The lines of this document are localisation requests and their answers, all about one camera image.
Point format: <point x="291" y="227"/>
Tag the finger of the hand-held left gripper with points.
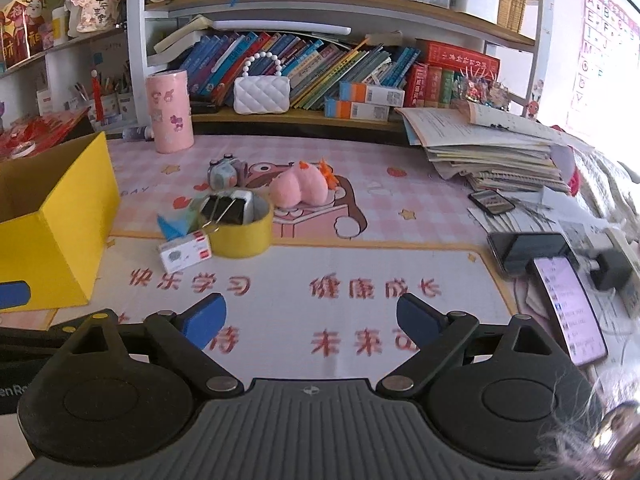
<point x="30" y="335"/>
<point x="12" y="293"/>

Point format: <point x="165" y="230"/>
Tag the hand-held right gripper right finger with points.
<point x="417" y="321"/>

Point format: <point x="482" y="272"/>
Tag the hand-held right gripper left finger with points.
<point x="205" y="321"/>

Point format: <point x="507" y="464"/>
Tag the small white red-label box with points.
<point x="184" y="255"/>

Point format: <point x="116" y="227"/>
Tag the yellow cardboard box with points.
<point x="65" y="240"/>

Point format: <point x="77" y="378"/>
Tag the yellow tape roll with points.
<point x="240" y="240"/>

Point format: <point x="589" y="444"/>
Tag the blue paper toy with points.
<point x="169" y="226"/>

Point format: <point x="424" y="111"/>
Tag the black binder clip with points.
<point x="234" y="211"/>
<point x="215" y="208"/>

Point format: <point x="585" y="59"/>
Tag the white plug charger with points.
<point x="245" y="207"/>

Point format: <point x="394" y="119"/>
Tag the pink plush toy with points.
<point x="297" y="187"/>

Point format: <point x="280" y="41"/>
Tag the small pink orange-crested toy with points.
<point x="328" y="174"/>

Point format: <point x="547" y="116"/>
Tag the large black phone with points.
<point x="532" y="252"/>

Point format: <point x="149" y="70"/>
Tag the small black smartphone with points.
<point x="492" y="202"/>

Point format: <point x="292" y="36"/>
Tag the white tape roll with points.
<point x="22" y="150"/>

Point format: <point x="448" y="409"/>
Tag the grey toy figure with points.
<point x="225" y="172"/>

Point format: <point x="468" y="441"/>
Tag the lit-screen smartphone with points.
<point x="570" y="310"/>

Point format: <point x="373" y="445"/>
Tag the pile of red packets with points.
<point x="45" y="132"/>

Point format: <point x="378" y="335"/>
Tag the stack of papers and notebooks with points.
<point x="495" y="150"/>

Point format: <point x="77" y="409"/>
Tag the white box with red stripe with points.
<point x="45" y="102"/>

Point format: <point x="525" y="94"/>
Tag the small lying bottle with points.
<point x="137" y="133"/>

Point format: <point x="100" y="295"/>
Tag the black power adapter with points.
<point x="611" y="270"/>

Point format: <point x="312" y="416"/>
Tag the pink cartoon cylinder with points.
<point x="169" y="110"/>

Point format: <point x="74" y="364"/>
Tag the group of pencil cups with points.
<point x="112" y="102"/>

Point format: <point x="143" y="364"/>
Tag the orange and white box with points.
<point x="356" y="110"/>
<point x="372" y="94"/>

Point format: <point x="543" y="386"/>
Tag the standing red and green books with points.
<point x="430" y="85"/>

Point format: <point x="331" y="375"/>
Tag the small colourful figurine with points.
<point x="482" y="91"/>

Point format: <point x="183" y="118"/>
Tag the red figure poster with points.
<point x="20" y="35"/>

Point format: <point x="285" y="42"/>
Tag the thick red dictionary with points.
<point x="457" y="57"/>

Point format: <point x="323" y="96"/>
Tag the long row of slanted books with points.
<point x="310" y="67"/>

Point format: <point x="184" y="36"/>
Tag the white bookshelf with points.
<point x="137" y="35"/>

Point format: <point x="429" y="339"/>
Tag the cream lying book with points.
<point x="182" y="35"/>

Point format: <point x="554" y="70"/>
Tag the pink doll figure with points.
<point x="95" y="2"/>

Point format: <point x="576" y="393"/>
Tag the alphabet wall poster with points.
<point x="607" y="50"/>

